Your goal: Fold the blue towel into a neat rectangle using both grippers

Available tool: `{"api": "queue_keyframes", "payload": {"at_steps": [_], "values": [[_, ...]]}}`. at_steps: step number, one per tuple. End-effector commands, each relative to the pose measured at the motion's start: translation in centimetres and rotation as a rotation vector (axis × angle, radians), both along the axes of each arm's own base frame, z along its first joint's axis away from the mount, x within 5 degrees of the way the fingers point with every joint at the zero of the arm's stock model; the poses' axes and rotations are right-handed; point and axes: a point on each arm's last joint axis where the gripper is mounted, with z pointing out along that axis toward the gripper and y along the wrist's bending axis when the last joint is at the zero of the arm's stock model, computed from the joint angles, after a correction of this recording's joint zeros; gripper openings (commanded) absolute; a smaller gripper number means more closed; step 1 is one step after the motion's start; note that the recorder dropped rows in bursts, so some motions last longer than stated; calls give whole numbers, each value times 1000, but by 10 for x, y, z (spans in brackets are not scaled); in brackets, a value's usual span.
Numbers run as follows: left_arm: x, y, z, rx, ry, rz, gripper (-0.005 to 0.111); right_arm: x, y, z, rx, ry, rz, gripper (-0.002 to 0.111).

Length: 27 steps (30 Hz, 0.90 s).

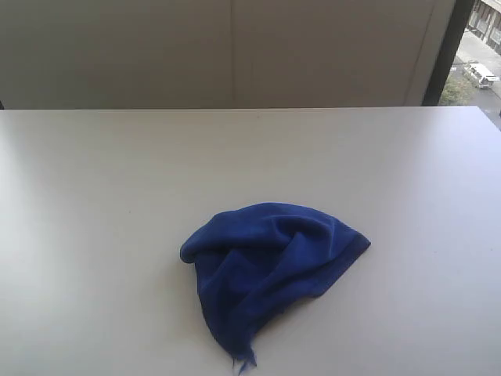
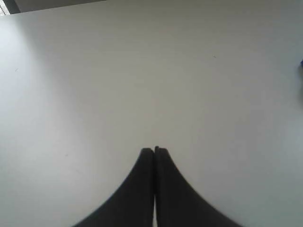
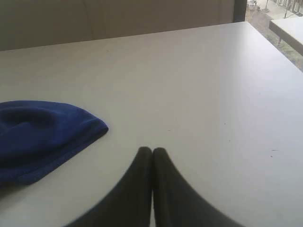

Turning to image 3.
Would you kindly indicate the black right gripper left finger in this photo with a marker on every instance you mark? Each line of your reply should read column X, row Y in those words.
column 128, row 204

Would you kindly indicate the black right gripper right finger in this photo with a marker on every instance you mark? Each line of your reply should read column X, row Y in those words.
column 176, row 203

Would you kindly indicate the blue towel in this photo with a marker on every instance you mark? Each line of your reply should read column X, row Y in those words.
column 36, row 137

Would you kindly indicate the white side table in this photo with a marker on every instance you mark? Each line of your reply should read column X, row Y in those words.
column 290, row 30

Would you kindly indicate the dark window frame post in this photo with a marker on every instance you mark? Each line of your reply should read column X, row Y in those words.
column 239, row 10

